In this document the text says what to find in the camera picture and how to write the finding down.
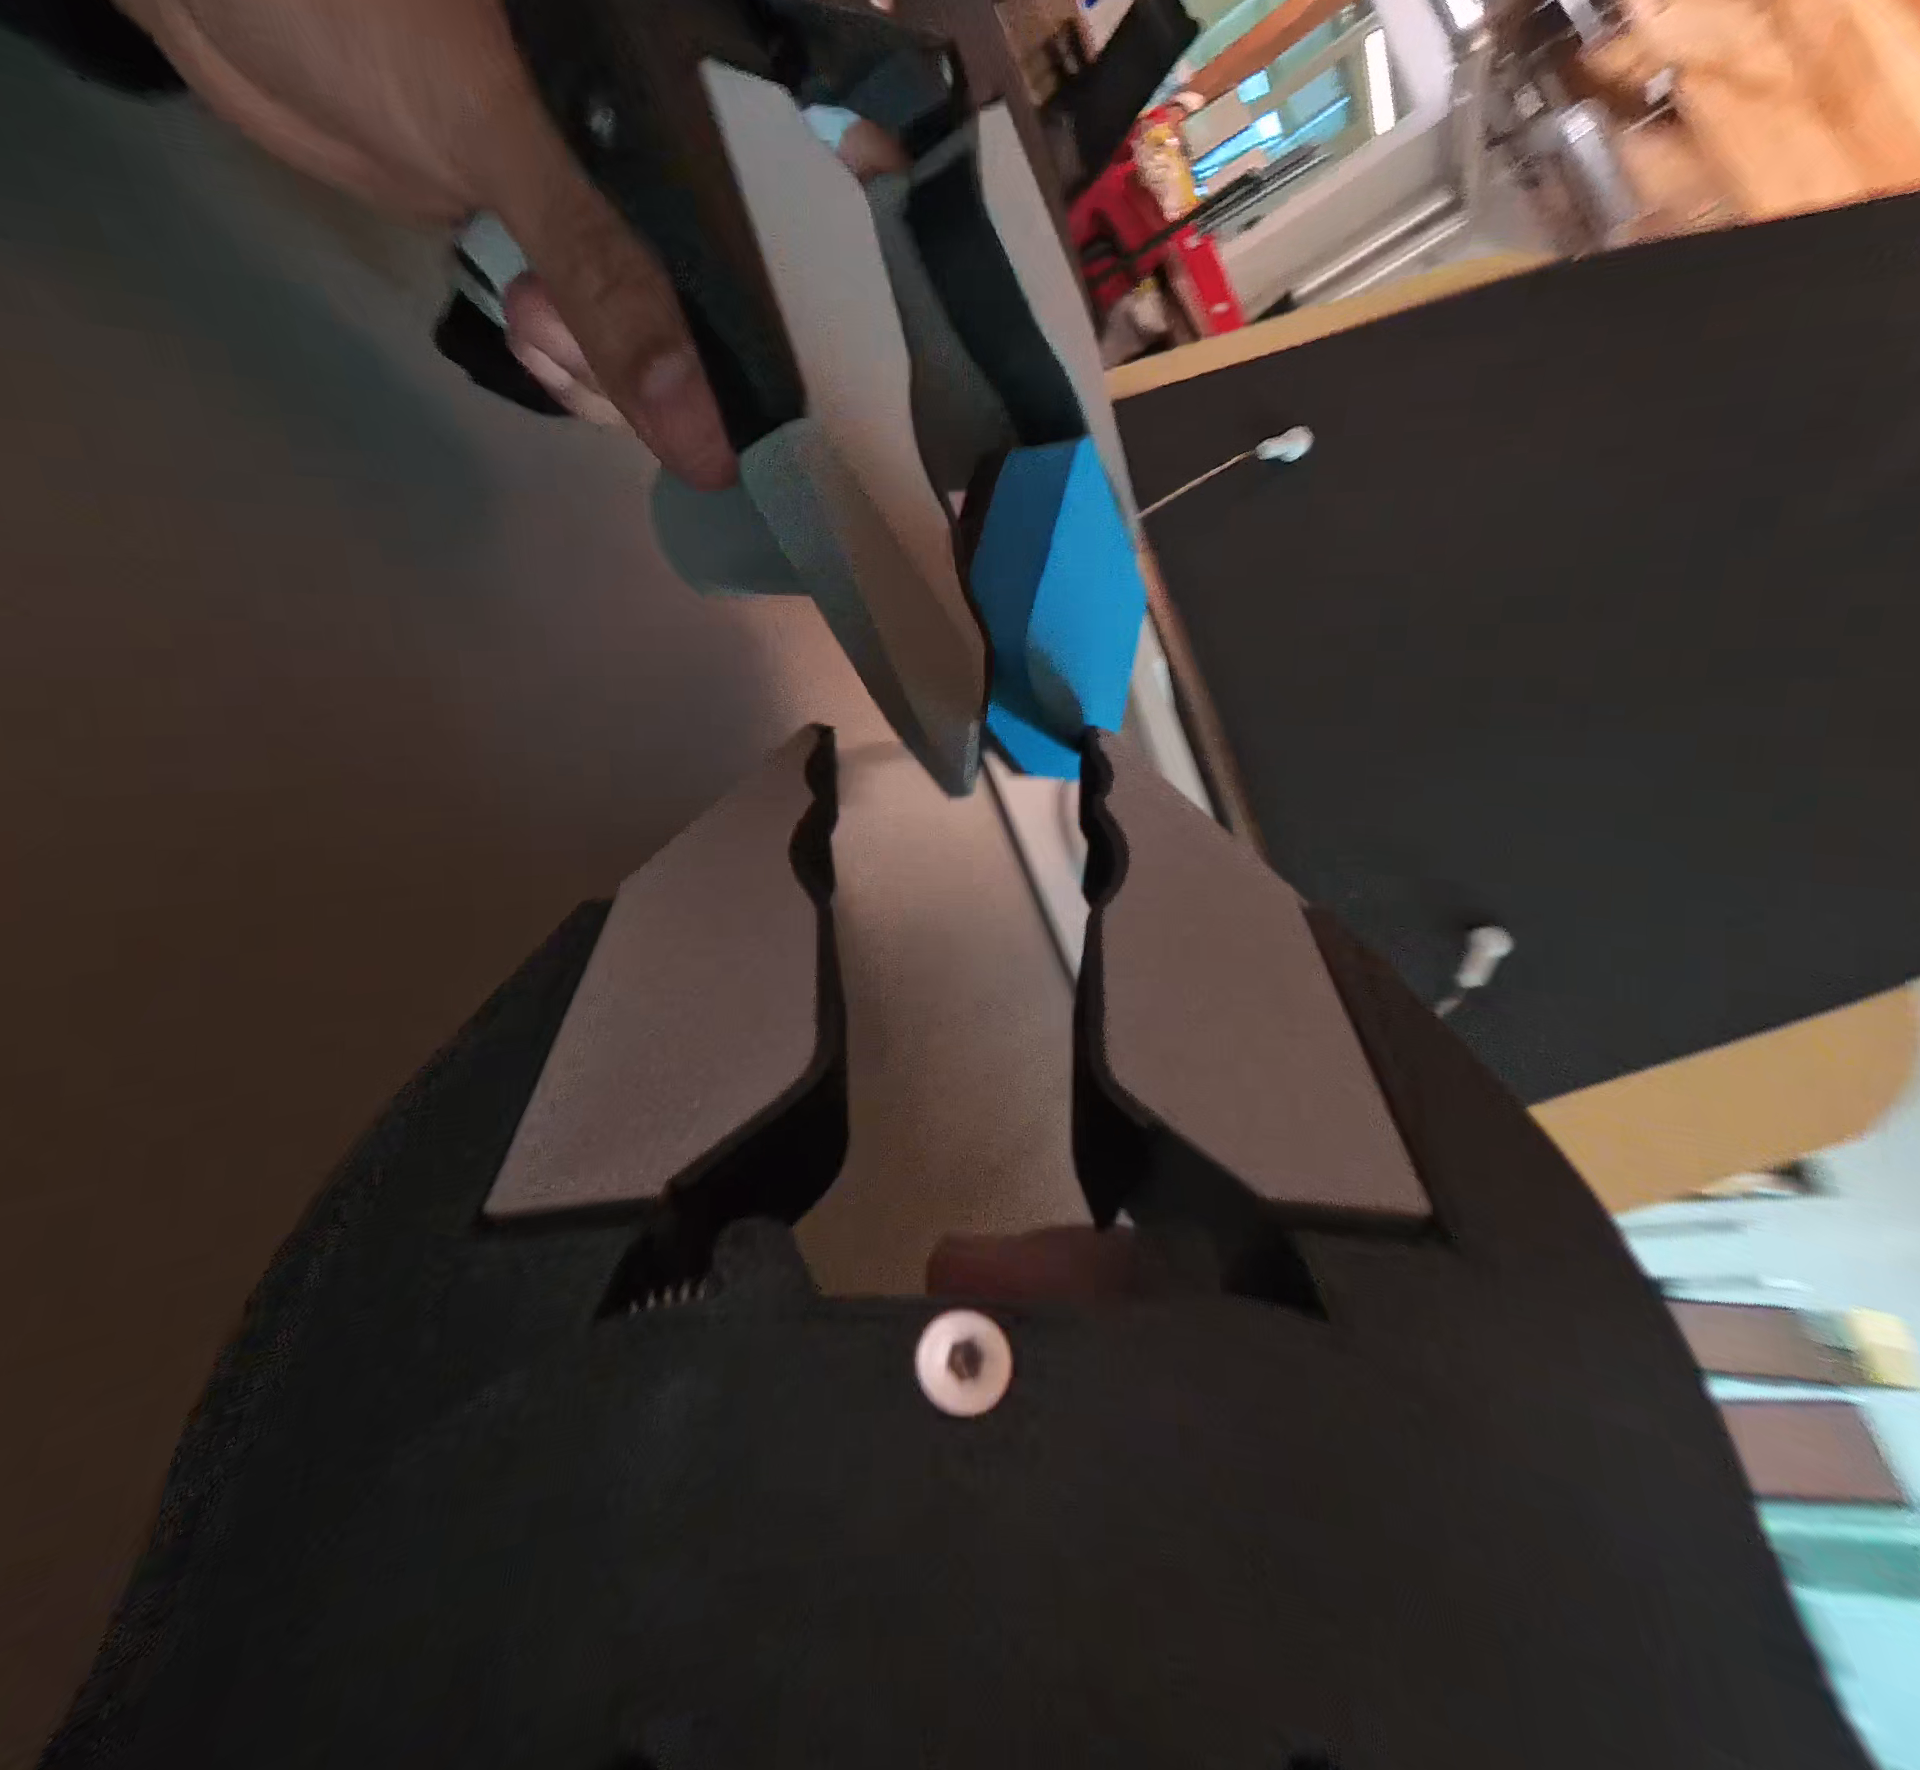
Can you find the black red office chair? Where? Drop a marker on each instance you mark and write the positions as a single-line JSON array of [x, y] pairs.
[[1185, 242]]

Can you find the white-tipped page holder pin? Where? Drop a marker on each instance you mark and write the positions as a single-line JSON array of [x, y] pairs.
[[1286, 446], [1485, 950]]

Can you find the black wooden book stand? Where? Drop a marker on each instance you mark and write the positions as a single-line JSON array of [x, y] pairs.
[[1500, 600]]

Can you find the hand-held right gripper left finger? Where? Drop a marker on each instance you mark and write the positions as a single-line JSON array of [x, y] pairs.
[[674, 1034]]

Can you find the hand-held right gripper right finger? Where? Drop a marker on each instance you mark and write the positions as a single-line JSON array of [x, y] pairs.
[[1246, 1051]]

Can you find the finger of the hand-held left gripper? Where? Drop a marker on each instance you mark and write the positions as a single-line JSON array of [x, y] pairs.
[[855, 451], [1035, 256]]

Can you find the blue black foam eraser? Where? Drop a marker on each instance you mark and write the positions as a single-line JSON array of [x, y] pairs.
[[1058, 586]]

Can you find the person's left hand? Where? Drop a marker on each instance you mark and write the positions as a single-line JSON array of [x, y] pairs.
[[299, 1]]

